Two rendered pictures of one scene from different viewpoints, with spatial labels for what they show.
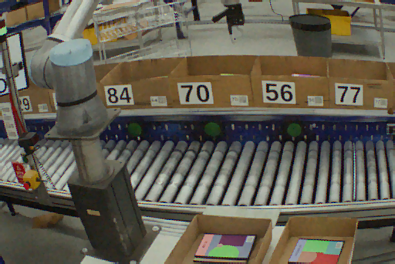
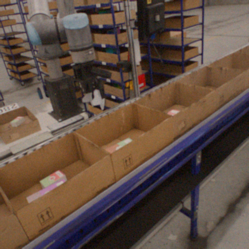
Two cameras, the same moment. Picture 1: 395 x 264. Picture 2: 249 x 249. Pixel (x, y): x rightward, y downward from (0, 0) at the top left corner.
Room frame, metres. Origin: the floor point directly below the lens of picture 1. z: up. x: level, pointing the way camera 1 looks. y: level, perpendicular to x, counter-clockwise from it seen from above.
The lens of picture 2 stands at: (2.79, -0.98, 1.60)
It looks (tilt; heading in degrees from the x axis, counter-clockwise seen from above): 29 degrees down; 123
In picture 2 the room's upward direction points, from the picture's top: 8 degrees counter-clockwise
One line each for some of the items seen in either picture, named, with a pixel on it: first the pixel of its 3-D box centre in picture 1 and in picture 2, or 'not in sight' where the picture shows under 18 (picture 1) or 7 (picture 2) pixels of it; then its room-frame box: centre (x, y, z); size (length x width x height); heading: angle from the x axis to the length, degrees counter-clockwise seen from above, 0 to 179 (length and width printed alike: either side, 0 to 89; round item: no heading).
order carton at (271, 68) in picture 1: (294, 80); (56, 179); (2.11, -0.51, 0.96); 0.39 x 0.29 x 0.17; 70
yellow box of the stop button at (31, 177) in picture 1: (35, 181); (128, 86); (1.74, 0.80, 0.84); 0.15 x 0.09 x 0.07; 70
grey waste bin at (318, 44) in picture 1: (313, 45); not in sight; (4.58, -1.40, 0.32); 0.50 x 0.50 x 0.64
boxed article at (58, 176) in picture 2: not in sight; (53, 182); (2.05, -0.48, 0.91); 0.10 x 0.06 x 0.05; 72
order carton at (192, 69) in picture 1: (217, 79); (125, 138); (2.24, -0.14, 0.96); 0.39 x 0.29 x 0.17; 70
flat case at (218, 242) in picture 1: (226, 246); not in sight; (1.22, -0.03, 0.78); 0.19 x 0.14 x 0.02; 69
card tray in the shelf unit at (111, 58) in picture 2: not in sight; (117, 54); (1.32, 1.38, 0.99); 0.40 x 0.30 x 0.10; 157
